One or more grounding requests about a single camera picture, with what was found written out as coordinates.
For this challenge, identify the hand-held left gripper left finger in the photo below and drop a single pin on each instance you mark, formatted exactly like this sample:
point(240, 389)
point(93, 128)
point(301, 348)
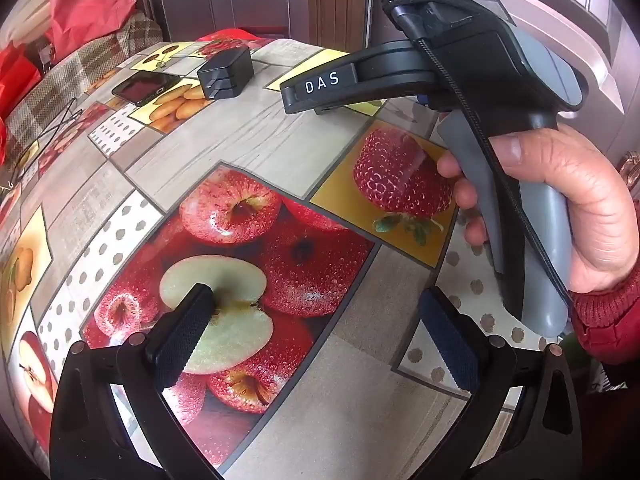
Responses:
point(185, 332)

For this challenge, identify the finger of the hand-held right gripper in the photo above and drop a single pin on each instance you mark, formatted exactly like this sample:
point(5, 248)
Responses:
point(320, 85)

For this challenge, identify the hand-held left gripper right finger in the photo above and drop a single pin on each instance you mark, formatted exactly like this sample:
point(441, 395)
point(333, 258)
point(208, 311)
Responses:
point(450, 340)

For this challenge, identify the person's right forearm red sleeve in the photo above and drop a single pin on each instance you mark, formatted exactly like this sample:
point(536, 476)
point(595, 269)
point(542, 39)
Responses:
point(610, 320)

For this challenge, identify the person's right hand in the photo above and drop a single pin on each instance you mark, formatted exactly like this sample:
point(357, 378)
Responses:
point(590, 210)

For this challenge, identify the black charger box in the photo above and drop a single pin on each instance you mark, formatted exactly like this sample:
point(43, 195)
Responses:
point(225, 72)

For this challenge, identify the black smartphone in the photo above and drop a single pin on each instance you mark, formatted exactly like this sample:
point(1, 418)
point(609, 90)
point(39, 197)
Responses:
point(145, 88)

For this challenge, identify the pink-red plastic bag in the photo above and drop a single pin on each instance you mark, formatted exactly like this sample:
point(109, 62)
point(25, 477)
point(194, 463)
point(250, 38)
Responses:
point(87, 5)

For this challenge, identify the plaid cloth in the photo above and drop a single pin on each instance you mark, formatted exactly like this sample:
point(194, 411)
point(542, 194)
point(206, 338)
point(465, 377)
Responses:
point(65, 82)

